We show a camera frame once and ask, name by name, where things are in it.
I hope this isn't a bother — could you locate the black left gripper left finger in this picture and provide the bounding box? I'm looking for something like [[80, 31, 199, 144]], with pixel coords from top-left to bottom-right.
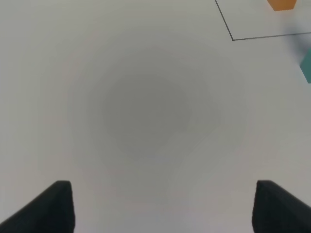
[[0, 181, 75, 233]]

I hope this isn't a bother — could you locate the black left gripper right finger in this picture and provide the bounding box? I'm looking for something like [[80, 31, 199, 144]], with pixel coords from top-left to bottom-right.
[[252, 180, 311, 233]]

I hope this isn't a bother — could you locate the teal cube block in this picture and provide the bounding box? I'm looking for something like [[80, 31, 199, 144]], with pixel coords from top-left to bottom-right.
[[300, 49, 311, 83]]

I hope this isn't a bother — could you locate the orange template block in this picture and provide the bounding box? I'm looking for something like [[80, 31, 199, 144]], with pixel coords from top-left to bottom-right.
[[267, 0, 297, 11]]

